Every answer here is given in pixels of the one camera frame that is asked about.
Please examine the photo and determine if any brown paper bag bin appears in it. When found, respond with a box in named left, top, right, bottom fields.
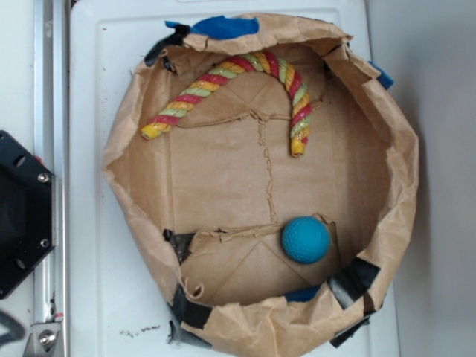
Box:
left=103, top=13, right=419, bottom=356

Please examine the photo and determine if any blue foam piece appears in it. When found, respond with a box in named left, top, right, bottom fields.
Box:
left=165, top=16, right=260, bottom=40

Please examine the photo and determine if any metal corner bracket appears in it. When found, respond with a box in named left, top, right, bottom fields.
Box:
left=22, top=322, right=64, bottom=357

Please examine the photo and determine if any aluminium extrusion rail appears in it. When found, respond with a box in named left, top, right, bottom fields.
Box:
left=33, top=1, right=72, bottom=356

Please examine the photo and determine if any blue dimpled ball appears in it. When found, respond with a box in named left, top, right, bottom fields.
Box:
left=281, top=216, right=331, bottom=264

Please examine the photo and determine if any white plastic tray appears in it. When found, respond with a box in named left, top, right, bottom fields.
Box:
left=68, top=0, right=401, bottom=357

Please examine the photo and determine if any multicolored twisted rope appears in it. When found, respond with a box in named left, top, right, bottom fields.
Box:
left=141, top=51, right=312, bottom=158

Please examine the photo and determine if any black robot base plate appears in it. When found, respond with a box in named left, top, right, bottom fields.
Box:
left=0, top=130, right=54, bottom=299

